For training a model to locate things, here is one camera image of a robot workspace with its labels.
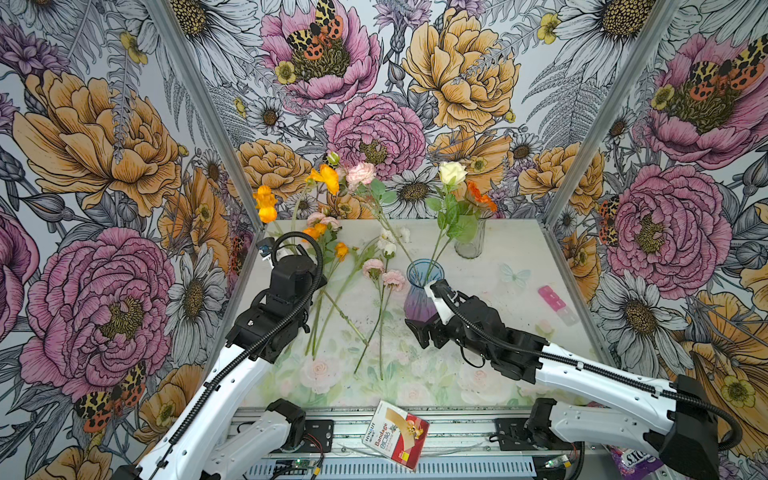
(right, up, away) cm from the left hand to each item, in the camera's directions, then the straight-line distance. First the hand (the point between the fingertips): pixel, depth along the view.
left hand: (307, 271), depth 71 cm
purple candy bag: (+74, -43, -3) cm, 86 cm away
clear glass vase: (+39, +8, +6) cm, 41 cm away
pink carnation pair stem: (+19, -5, +28) cm, 34 cm away
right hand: (+27, -12, +3) cm, 30 cm away
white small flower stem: (+18, +9, +37) cm, 42 cm away
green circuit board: (-1, -45, -1) cm, 45 cm away
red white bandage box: (+21, -38, 0) cm, 44 cm away
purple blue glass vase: (+28, -1, +10) cm, 29 cm away
